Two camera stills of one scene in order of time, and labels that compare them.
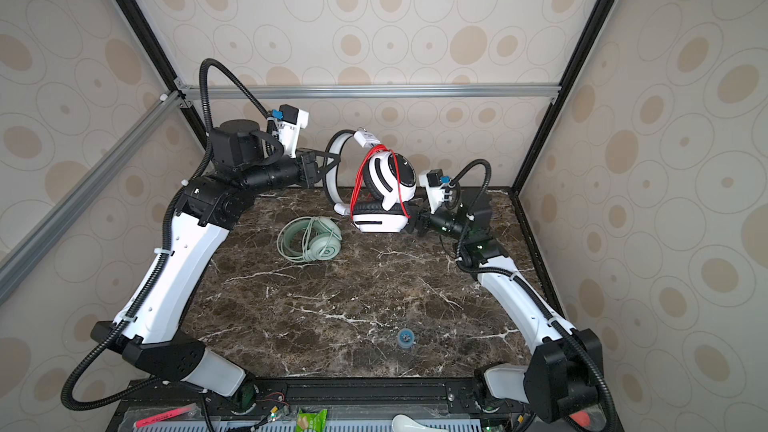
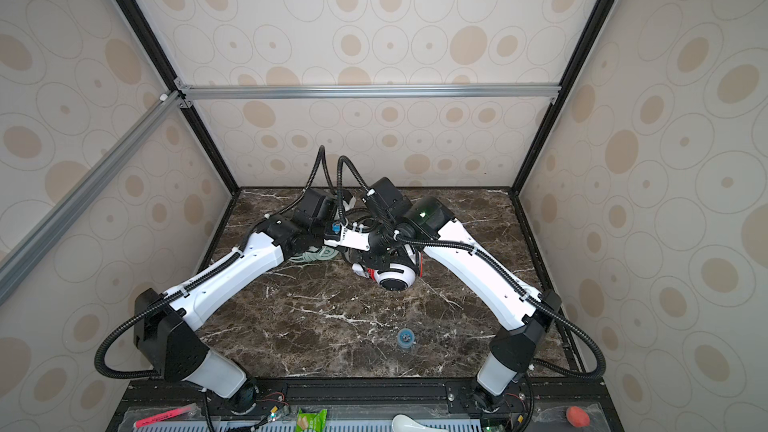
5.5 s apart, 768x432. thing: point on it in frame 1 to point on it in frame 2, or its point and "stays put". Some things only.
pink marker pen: [161, 417] stays put
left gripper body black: [296, 168] to [319, 231]
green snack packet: [312, 422] stays put
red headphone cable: [358, 174] to [372, 272]
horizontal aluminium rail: [188, 93] stays put
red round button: [582, 418] stays put
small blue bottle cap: [405, 338] stays put
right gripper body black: [445, 222] to [380, 244]
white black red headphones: [389, 180] to [395, 277]
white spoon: [402, 423] stays put
